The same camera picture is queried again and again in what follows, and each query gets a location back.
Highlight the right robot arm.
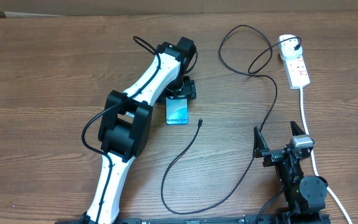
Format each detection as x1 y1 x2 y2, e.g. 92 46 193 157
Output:
253 121 331 223

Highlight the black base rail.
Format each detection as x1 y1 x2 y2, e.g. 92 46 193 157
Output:
54 214 331 224

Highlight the white power strip cord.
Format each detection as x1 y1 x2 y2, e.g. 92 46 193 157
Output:
299 86 353 224

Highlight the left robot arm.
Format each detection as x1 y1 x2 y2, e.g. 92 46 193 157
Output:
79 36 198 223

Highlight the white power strip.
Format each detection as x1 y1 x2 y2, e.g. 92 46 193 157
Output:
283 56 310 90

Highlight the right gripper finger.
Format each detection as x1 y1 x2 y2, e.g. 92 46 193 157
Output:
253 126 269 157
290 121 306 136

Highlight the white charger plug adapter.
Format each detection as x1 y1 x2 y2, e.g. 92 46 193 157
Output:
278 34 303 60

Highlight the blue Galaxy smartphone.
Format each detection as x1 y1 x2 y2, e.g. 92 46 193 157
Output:
165 98 188 125

